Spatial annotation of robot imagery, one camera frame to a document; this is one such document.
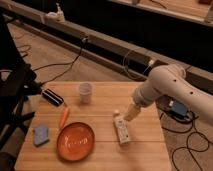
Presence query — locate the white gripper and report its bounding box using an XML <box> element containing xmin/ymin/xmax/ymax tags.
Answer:
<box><xmin>124</xmin><ymin>81</ymin><xmax>158</xmax><ymax>121</ymax></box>

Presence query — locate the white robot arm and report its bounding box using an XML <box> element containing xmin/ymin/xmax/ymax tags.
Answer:
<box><xmin>124</xmin><ymin>64</ymin><xmax>213</xmax><ymax>126</ymax></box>

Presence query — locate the white tube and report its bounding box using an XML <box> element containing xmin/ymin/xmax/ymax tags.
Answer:
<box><xmin>113</xmin><ymin>110</ymin><xmax>130</xmax><ymax>145</ymax></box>

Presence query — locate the blue power adapter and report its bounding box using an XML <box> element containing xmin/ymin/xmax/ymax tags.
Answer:
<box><xmin>169</xmin><ymin>100</ymin><xmax>188</xmax><ymax>117</ymax></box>

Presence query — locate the orange plate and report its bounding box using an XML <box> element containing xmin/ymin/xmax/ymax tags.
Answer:
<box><xmin>56</xmin><ymin>122</ymin><xmax>95</xmax><ymax>161</ymax></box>

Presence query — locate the orange carrot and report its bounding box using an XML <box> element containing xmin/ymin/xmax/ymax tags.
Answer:
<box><xmin>59</xmin><ymin>107</ymin><xmax>69</xmax><ymax>130</ymax></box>

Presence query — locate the blue sponge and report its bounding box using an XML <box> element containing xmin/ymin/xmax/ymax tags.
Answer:
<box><xmin>33</xmin><ymin>124</ymin><xmax>49</xmax><ymax>146</ymax></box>

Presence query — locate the white spray bottle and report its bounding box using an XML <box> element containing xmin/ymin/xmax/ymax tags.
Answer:
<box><xmin>46</xmin><ymin>4</ymin><xmax>65</xmax><ymax>22</ymax></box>

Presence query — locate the long metal rail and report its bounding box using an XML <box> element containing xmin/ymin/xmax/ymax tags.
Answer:
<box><xmin>0</xmin><ymin>0</ymin><xmax>213</xmax><ymax>94</ymax></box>

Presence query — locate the black cable on carpet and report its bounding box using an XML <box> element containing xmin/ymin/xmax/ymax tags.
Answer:
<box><xmin>156</xmin><ymin>99</ymin><xmax>213</xmax><ymax>171</ymax></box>

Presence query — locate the black floor cable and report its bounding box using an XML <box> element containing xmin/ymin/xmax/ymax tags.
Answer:
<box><xmin>33</xmin><ymin>38</ymin><xmax>88</xmax><ymax>86</ymax></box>

